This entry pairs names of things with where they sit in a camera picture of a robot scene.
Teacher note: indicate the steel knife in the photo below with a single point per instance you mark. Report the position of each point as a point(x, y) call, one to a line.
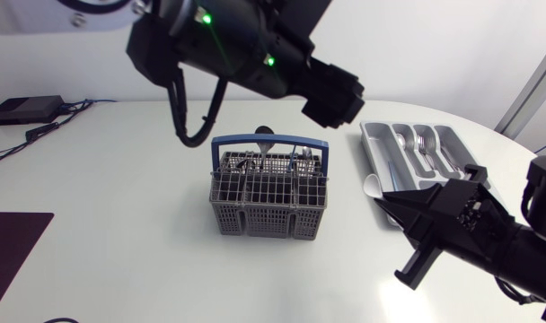
point(449, 162)

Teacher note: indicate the dark mat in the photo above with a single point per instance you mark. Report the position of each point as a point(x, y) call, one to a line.
point(10, 251)

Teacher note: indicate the grey cutlery tray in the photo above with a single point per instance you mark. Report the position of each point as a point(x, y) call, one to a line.
point(412, 161)

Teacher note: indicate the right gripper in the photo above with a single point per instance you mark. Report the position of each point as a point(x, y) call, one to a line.
point(448, 233)

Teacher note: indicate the black power brick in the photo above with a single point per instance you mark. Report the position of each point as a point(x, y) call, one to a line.
point(26, 109)

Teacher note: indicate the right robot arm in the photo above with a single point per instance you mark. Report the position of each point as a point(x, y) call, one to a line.
point(531, 251)

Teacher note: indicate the steel spoon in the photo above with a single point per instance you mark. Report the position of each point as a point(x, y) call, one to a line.
point(401, 142)
point(264, 134)

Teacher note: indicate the steel cutlery piece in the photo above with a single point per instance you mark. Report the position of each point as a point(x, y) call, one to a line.
point(306, 152)

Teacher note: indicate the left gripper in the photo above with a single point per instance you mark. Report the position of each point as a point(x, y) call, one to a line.
point(333, 83)

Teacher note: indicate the pale plastic spoon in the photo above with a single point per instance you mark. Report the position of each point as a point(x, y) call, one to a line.
point(372, 186)

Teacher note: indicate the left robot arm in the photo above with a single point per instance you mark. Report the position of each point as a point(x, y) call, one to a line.
point(219, 40)

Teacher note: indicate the steel fork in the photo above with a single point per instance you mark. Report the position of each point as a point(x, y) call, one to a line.
point(425, 145)

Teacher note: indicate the black cutlery piece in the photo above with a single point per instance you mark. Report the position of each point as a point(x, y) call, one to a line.
point(241, 164)

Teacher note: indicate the grey cutlery basket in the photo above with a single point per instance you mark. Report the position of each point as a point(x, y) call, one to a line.
point(268, 197)

